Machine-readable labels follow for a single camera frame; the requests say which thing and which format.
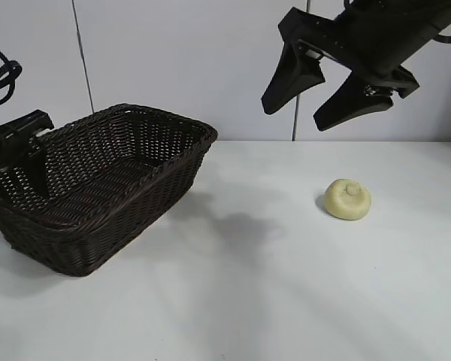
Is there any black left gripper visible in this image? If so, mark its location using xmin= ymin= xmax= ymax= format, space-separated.
xmin=0 ymin=109 xmax=56 ymax=245

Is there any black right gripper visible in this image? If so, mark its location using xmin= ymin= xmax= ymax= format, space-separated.
xmin=261 ymin=0 xmax=451 ymax=132

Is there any dark brown wicker basket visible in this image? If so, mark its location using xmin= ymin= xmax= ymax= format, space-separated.
xmin=0 ymin=104 xmax=219 ymax=279

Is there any pale yellow egg yolk pastry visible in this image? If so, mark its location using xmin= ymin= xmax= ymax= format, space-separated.
xmin=324 ymin=178 xmax=372 ymax=222

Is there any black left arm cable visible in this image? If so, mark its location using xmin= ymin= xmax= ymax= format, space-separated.
xmin=0 ymin=40 xmax=23 ymax=108

